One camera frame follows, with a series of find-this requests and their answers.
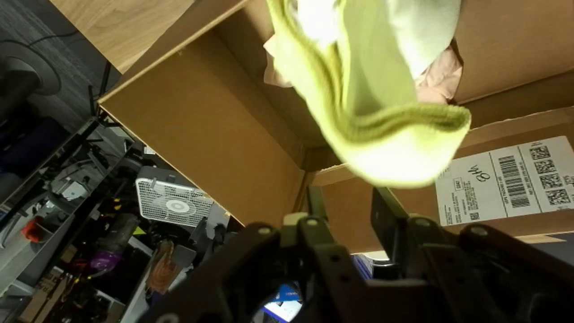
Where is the cardboard box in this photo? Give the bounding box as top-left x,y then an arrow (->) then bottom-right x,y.
100,0 -> 574,252

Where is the yellow towel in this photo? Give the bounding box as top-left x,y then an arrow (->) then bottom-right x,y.
265,0 -> 472,189

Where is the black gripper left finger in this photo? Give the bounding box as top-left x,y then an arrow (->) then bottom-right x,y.
140,189 -> 335,323

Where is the white flat device on floor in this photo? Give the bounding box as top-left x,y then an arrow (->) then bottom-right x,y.
136,178 -> 229,228

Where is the light green towel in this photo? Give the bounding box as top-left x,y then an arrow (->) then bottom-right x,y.
290,0 -> 463,78

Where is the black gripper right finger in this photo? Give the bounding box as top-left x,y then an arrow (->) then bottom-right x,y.
371,189 -> 574,323

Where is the peach shirt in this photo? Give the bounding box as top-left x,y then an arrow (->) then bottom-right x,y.
262,36 -> 463,105

